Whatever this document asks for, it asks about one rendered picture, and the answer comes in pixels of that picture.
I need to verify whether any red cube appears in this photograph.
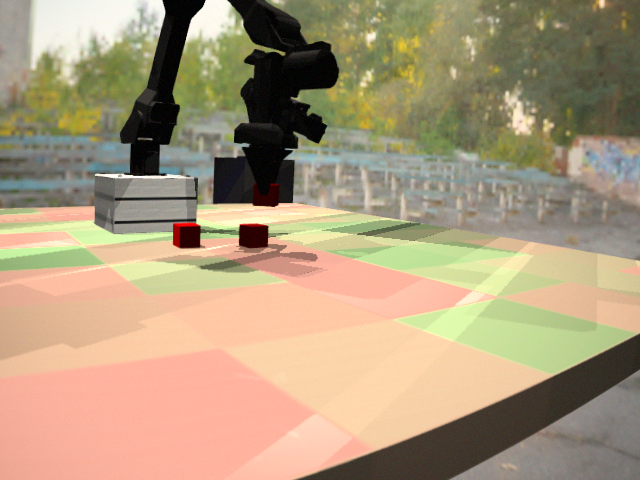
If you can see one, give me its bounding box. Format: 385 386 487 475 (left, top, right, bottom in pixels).
173 223 201 249
239 223 268 248
252 183 279 207

